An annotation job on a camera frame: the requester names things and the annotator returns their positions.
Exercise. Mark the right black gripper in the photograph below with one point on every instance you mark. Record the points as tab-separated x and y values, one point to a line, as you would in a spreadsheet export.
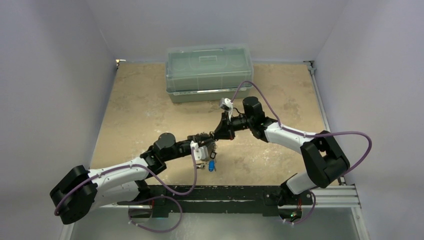
228	125

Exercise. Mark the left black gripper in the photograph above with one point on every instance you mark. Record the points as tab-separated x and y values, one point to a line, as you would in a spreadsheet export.
199	139

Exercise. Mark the black key tag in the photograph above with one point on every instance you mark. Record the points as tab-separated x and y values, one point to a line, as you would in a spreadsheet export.
213	155

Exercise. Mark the silver key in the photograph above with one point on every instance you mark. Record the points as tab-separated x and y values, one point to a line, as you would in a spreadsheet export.
201	165

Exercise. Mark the blue key tag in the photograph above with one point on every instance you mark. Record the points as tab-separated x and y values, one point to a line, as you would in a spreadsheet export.
212	166

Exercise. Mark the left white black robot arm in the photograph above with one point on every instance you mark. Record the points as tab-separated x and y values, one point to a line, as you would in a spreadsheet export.
82	190

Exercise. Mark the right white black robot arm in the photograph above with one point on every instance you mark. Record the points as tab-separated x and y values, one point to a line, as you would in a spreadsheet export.
323	158

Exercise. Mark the clear plastic storage box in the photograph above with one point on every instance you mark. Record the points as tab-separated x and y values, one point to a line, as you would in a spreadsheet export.
208	72

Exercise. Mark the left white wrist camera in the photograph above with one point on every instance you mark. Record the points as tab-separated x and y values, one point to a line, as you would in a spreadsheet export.
199	153

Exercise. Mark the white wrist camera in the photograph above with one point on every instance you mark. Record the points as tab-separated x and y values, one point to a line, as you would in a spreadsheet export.
227	105
199	153

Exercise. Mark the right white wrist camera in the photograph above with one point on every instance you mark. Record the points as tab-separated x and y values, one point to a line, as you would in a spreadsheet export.
227	105

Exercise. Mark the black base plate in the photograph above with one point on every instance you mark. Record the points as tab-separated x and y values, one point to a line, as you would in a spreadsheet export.
266	200

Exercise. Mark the right side aluminium rail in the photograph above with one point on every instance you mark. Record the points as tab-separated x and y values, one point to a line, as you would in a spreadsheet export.
312	71

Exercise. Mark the aluminium frame rail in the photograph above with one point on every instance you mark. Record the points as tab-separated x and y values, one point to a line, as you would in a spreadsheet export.
335	215

